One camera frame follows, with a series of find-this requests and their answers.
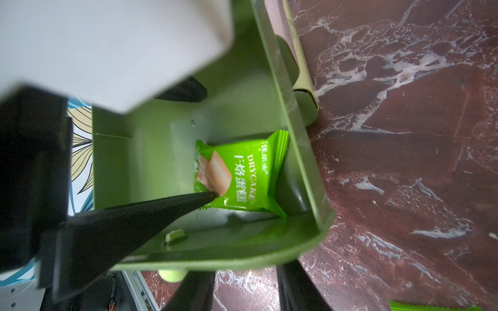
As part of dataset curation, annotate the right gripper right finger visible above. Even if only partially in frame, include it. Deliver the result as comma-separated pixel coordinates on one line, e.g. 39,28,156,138
1,1,233,114

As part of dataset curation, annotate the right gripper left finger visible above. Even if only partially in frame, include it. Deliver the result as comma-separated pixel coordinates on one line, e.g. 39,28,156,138
36,192,218,303

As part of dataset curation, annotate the green drawer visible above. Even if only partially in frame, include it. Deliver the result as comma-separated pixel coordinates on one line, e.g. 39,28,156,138
267,1,319,126
92,1,335,271

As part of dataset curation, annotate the green top drawer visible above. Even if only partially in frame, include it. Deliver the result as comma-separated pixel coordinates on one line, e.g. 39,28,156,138
92,1,335,271

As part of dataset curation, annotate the green cookie packet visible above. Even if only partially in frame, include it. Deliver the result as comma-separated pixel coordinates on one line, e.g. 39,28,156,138
193,130,289,218
389,300,482,311

